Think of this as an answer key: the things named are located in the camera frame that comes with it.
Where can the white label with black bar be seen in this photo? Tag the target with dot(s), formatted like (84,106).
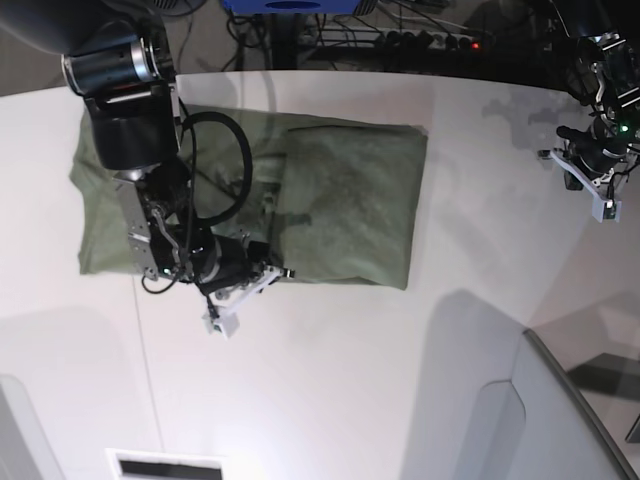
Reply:
(132,464)

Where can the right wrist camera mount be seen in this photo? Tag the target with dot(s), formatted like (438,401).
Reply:
(221,316)

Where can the black power strip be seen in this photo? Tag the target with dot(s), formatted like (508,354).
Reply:
(429,40)

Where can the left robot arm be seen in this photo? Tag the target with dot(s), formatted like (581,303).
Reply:
(603,55)

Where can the grey metal table-side rail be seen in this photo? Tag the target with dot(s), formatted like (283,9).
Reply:
(606,443)

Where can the black floor fan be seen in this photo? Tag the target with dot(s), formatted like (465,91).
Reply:
(176,8)

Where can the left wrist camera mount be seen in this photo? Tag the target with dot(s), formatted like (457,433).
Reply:
(590,185)

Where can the blue bin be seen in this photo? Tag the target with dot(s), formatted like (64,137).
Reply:
(250,7)

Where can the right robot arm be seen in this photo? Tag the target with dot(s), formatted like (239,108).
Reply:
(115,56)

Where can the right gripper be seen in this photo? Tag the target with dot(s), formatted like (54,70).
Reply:
(225,262)

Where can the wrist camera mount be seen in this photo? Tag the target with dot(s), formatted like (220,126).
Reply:
(221,316)
(590,185)

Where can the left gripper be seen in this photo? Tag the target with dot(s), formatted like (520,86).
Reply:
(594,154)

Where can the green t-shirt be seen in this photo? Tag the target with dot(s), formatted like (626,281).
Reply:
(335,199)

